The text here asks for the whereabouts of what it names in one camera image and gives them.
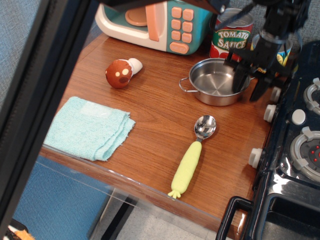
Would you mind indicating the toy microwave teal and white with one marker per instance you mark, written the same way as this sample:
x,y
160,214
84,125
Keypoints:
x,y
172,26

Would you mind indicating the clear acrylic table guard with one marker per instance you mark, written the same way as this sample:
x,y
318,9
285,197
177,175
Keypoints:
x,y
59,203

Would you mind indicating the light blue folded cloth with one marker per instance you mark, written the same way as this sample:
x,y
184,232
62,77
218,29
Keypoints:
x,y
88,130

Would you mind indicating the yellow pineapple slices can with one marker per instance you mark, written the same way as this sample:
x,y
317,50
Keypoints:
x,y
283,53

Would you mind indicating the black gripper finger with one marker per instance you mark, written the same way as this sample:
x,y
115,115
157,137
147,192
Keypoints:
x,y
241,79
261,87

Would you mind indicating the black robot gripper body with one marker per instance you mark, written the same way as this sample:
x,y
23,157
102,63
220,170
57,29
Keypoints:
x,y
263,59

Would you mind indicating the red tomato sauce can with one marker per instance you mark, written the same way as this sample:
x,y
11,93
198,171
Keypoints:
x,y
235,35

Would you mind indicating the brown plush mushroom toy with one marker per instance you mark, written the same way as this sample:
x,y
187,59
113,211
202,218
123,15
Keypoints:
x,y
119,72

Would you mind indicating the black toy stove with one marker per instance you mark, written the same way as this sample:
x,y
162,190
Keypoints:
x,y
286,188

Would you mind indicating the spoon with yellow handle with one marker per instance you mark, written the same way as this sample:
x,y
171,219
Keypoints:
x,y
204,128

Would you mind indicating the small stainless steel pot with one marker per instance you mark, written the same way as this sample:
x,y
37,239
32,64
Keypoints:
x,y
211,82

